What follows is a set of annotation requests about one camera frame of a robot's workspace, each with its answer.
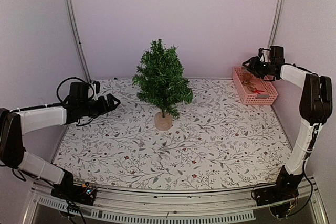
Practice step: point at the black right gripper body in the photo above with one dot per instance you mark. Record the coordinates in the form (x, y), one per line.
(262, 70)

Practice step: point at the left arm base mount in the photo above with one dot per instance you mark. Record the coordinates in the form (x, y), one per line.
(83, 194)

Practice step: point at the front aluminium rail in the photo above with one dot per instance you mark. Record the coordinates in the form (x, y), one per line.
(129, 205)

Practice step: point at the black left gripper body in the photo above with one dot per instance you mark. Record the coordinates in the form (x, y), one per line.
(96, 110)

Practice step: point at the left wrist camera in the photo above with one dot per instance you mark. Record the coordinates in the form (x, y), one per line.
(96, 89)

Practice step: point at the gold star tree topper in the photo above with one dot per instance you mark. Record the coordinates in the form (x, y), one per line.
(247, 82)

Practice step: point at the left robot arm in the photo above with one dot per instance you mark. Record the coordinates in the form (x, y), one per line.
(82, 101)

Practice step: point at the floral patterned table mat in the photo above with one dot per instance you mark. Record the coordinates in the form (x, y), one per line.
(217, 142)

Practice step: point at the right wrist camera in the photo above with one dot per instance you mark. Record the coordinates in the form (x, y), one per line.
(263, 54)

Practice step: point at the small green christmas tree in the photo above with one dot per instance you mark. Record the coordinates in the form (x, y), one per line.
(159, 76)

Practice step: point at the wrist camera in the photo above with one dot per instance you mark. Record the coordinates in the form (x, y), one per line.
(263, 54)
(96, 89)

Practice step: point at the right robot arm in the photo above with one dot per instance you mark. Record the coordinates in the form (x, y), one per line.
(315, 108)

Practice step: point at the red ribbon bow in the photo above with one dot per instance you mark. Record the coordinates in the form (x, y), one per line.
(257, 91)

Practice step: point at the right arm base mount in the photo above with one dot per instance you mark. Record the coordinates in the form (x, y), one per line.
(281, 198)

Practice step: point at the pink plastic basket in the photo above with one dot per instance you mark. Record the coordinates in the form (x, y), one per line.
(247, 96)

